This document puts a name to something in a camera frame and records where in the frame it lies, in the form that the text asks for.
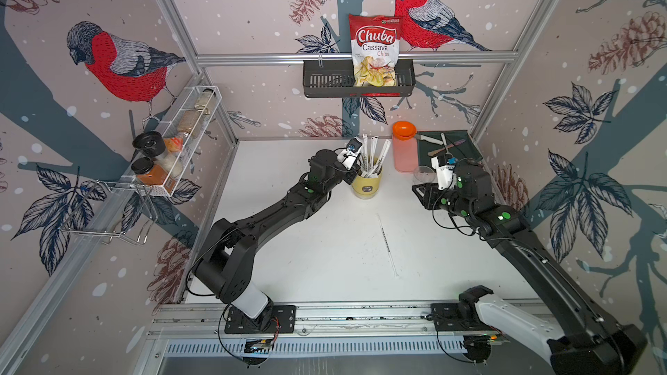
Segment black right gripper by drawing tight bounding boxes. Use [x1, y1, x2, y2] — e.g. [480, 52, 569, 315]
[410, 181, 474, 222]

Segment straw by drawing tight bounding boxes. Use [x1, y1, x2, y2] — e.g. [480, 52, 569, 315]
[376, 214, 401, 279]

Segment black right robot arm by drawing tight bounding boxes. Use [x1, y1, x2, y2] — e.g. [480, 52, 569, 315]
[412, 160, 648, 374]

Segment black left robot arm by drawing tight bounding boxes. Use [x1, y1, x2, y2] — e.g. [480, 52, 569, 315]
[189, 138, 363, 328]

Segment bundle wrapped straws in cup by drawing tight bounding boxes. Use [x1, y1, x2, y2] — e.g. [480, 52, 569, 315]
[361, 134, 392, 178]

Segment yellow straw cup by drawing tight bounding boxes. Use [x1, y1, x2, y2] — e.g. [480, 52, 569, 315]
[351, 169, 382, 200]

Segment clear plastic cup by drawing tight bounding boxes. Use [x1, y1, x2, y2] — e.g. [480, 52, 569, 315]
[413, 166, 437, 185]

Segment wooden spoon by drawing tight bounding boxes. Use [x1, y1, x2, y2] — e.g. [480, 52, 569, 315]
[427, 139, 467, 157]

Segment pink tray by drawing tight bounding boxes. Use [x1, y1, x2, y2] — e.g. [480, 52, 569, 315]
[392, 136, 419, 173]

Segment green mat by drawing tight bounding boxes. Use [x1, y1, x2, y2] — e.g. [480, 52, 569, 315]
[417, 130, 482, 167]

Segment metal spoon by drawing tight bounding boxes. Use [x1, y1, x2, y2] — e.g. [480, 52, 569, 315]
[441, 133, 451, 158]

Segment orange bowl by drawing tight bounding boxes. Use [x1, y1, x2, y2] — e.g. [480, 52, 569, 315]
[392, 121, 417, 141]

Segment Chuba cassava chips bag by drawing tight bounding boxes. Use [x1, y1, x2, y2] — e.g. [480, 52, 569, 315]
[348, 15, 401, 87]

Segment black lid spice jar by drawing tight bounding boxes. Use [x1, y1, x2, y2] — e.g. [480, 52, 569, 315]
[132, 131, 167, 158]

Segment orange spice jar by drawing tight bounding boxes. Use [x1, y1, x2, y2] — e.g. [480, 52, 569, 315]
[130, 157, 175, 191]

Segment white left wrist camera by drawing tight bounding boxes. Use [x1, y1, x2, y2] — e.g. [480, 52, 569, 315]
[337, 137, 364, 169]

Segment white handle knife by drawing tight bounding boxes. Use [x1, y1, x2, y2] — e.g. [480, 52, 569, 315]
[415, 134, 445, 146]

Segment black wall basket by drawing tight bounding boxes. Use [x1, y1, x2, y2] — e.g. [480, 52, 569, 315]
[302, 60, 416, 98]

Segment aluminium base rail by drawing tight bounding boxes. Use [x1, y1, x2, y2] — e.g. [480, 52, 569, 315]
[148, 297, 558, 363]

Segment white wire spice rack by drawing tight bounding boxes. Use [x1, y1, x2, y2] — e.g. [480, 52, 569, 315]
[104, 85, 222, 200]

